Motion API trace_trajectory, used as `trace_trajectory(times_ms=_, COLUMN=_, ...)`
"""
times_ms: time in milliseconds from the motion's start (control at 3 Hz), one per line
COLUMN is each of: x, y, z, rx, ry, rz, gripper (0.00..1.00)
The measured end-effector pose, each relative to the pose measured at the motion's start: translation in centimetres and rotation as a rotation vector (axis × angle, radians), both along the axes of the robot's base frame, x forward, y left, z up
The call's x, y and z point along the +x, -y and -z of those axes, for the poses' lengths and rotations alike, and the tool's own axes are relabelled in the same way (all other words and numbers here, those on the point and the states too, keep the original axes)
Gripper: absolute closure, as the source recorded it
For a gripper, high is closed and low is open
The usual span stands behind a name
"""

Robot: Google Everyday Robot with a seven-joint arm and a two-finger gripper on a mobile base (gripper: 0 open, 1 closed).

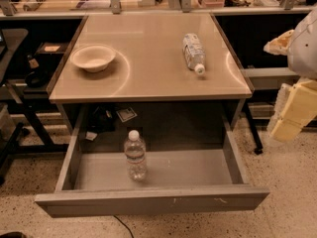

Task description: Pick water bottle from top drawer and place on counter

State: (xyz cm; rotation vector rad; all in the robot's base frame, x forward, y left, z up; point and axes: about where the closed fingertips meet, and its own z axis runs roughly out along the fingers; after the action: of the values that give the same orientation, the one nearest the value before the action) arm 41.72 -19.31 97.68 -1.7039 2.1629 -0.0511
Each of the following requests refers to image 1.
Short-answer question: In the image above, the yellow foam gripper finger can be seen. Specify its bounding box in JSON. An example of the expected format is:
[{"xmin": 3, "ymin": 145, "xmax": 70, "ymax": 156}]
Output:
[
  {"xmin": 264, "ymin": 30, "xmax": 293, "ymax": 56},
  {"xmin": 267, "ymin": 78, "xmax": 317, "ymax": 143}
]

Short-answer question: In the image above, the clear plastic water bottle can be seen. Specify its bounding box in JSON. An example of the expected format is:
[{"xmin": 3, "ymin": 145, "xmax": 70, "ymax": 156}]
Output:
[{"xmin": 124, "ymin": 130, "xmax": 148, "ymax": 181}]

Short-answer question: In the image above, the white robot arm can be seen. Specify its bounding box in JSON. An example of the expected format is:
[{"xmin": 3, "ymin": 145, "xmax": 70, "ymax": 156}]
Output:
[{"xmin": 264, "ymin": 9, "xmax": 317, "ymax": 142}]

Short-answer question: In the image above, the white labelled bottle lying down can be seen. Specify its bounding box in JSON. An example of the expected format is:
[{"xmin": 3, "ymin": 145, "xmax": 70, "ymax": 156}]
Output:
[{"xmin": 182, "ymin": 33, "xmax": 205, "ymax": 75}]

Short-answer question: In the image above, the grey cabinet with counter top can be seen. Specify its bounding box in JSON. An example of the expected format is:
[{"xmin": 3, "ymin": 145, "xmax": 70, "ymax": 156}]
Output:
[{"xmin": 46, "ymin": 11, "xmax": 256, "ymax": 135}]

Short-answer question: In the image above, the grey open drawer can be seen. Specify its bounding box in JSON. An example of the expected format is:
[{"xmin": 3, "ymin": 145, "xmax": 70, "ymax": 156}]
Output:
[{"xmin": 36, "ymin": 118, "xmax": 269, "ymax": 217}]

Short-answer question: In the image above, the white paper card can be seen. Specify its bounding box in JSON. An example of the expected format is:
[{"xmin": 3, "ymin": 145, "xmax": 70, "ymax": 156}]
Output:
[{"xmin": 116, "ymin": 107, "xmax": 137, "ymax": 122}]

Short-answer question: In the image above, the white paper bowl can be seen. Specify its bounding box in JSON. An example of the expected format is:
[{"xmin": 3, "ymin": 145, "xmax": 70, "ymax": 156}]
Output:
[{"xmin": 70, "ymin": 45, "xmax": 116, "ymax": 72}]

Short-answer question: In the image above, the black side table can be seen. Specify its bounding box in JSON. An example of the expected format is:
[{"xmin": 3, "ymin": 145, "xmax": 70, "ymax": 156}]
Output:
[{"xmin": 0, "ymin": 29, "xmax": 68, "ymax": 183}]

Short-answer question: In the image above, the black coiled tool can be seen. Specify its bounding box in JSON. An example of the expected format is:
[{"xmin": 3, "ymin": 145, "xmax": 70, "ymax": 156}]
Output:
[{"xmin": 23, "ymin": 0, "xmax": 47, "ymax": 11}]

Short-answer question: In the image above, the black floor cable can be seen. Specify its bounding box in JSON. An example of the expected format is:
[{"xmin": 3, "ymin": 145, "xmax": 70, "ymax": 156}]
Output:
[{"xmin": 113, "ymin": 215, "xmax": 136, "ymax": 238}]

